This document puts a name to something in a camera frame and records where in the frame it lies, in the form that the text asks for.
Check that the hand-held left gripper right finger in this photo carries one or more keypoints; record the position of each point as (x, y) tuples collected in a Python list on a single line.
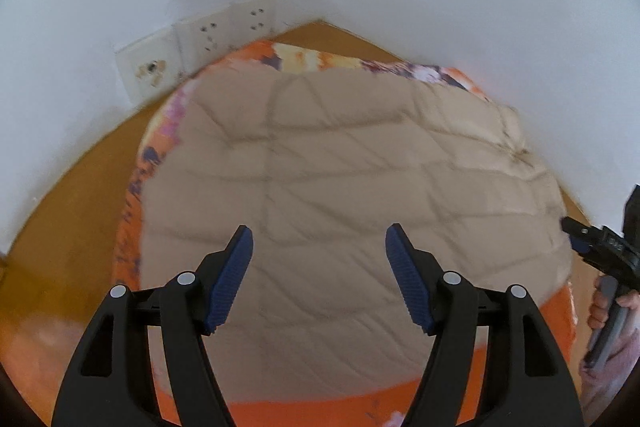
[(407, 282)]

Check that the white wall socket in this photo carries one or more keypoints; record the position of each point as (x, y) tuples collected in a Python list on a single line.
[(255, 18), (207, 34)]

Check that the person's right hand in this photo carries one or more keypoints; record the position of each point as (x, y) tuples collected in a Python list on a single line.
[(597, 307)]

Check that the beige puffer jacket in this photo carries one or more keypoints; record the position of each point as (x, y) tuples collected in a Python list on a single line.
[(325, 187)]

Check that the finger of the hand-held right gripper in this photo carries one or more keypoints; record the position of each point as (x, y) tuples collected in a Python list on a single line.
[(580, 242)]

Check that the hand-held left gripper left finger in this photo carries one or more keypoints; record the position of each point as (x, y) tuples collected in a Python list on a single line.
[(230, 287)]

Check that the orange floral blanket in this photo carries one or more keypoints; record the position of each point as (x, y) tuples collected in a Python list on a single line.
[(310, 412)]

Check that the white wall socket damaged plate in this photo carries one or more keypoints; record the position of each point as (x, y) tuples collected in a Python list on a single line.
[(150, 69)]

